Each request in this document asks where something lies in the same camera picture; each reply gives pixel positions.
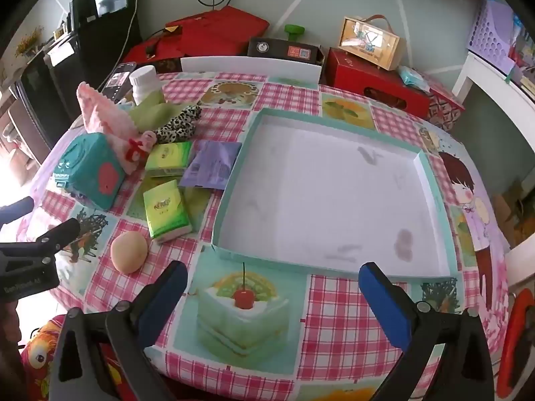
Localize white shelf desk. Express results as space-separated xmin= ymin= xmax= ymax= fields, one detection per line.
xmin=451 ymin=50 xmax=535 ymax=143

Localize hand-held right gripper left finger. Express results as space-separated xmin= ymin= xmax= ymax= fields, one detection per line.
xmin=49 ymin=260 xmax=190 ymax=401

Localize yellow flowers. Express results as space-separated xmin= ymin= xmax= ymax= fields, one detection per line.
xmin=14 ymin=27 xmax=44 ymax=57

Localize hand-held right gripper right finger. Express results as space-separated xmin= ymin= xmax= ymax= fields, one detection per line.
xmin=358 ymin=261 xmax=496 ymax=401

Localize purple snack packet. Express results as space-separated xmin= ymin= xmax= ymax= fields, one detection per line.
xmin=179 ymin=140 xmax=243 ymax=190

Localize phone charging cable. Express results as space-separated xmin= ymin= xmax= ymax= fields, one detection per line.
xmin=113 ymin=0 xmax=139 ymax=64

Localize leopard print plush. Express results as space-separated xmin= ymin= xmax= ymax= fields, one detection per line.
xmin=154 ymin=105 xmax=202 ymax=145

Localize large red flat box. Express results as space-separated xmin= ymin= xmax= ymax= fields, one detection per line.
xmin=165 ymin=6 xmax=270 ymax=57

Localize green tissue packet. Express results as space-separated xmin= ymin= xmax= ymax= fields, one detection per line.
xmin=144 ymin=141 xmax=195 ymax=178
xmin=143 ymin=179 xmax=194 ymax=245

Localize white charging cable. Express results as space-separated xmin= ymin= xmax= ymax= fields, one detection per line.
xmin=69 ymin=0 xmax=143 ymax=88

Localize pink plush with red bow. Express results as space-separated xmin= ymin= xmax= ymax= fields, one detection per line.
xmin=125 ymin=130 xmax=158 ymax=163

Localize red gift box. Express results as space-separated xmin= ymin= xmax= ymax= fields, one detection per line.
xmin=325 ymin=47 xmax=431 ymax=115

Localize teal wet wipes packet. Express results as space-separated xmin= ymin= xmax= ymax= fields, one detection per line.
xmin=53 ymin=132 xmax=126 ymax=211

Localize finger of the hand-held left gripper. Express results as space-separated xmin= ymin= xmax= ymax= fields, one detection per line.
xmin=0 ymin=196 xmax=35 ymax=220
xmin=0 ymin=218 xmax=81 ymax=265

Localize pink fluffy cloth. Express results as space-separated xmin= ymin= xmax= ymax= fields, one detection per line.
xmin=76 ymin=81 xmax=143 ymax=168

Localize peach squishy ball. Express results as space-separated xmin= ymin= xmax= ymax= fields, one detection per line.
xmin=111 ymin=231 xmax=150 ymax=274

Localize wooden box with handle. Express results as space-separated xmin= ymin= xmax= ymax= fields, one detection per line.
xmin=338 ymin=14 xmax=407 ymax=71

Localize light green cloth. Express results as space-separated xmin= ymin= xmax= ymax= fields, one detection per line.
xmin=129 ymin=90 xmax=185 ymax=132

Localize purple perforated basket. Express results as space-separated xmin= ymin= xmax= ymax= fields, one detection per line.
xmin=466 ymin=0 xmax=517 ymax=72

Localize white board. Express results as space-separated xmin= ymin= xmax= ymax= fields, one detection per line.
xmin=181 ymin=55 xmax=323 ymax=83

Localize blue wet wipes pack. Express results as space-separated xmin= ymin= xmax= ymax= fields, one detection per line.
xmin=397 ymin=66 xmax=431 ymax=93

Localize black cardboard box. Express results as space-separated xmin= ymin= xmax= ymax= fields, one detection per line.
xmin=247 ymin=37 xmax=322 ymax=65

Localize white plastic bottle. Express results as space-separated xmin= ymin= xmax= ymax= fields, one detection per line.
xmin=129 ymin=65 xmax=159 ymax=105

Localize black smartphone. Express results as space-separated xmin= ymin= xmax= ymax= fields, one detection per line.
xmin=102 ymin=62 xmax=138 ymax=101

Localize dark cabinet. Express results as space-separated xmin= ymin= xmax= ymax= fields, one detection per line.
xmin=0 ymin=35 xmax=84 ymax=163

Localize red patterned tin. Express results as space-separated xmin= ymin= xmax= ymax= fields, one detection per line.
xmin=418 ymin=71 xmax=465 ymax=130

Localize printed checkered tablecloth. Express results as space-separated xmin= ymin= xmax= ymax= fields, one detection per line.
xmin=17 ymin=71 xmax=508 ymax=401

